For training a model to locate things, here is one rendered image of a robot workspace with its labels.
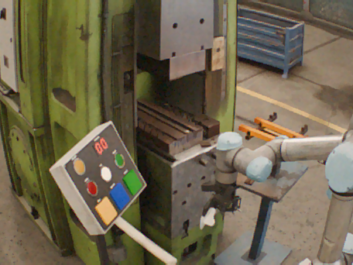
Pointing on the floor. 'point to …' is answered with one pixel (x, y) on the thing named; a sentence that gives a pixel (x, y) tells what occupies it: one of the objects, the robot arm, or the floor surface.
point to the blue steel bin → (270, 39)
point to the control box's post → (102, 249)
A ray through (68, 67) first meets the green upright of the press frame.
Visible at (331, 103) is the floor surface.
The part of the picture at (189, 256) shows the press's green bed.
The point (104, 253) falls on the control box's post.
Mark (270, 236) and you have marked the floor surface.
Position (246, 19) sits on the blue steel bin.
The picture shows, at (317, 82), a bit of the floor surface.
